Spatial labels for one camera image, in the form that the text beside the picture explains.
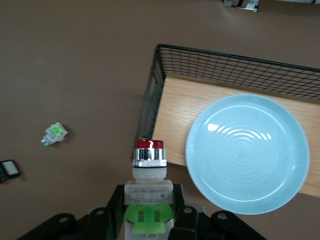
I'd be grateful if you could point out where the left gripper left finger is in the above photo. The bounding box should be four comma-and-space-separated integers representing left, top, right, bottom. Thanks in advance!
17, 184, 126, 240

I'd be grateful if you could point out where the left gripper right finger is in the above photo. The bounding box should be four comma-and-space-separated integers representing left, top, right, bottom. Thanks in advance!
172, 183, 267, 240

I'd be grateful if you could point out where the red push button switch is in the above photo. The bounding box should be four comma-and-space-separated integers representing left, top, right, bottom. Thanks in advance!
123, 138, 176, 240

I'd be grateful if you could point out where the light blue round plate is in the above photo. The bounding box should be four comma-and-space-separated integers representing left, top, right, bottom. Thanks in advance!
185, 93, 311, 216

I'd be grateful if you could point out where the black square push button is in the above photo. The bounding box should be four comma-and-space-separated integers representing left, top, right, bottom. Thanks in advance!
0, 159, 21, 185

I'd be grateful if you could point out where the green white contact block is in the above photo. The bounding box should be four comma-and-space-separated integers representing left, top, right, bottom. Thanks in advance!
40, 121, 70, 148

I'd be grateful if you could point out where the wire shelf with wooden top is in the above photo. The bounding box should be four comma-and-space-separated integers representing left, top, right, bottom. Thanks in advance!
136, 43, 320, 198

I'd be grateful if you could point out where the silver metal bracket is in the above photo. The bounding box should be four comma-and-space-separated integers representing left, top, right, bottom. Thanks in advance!
223, 0, 260, 13

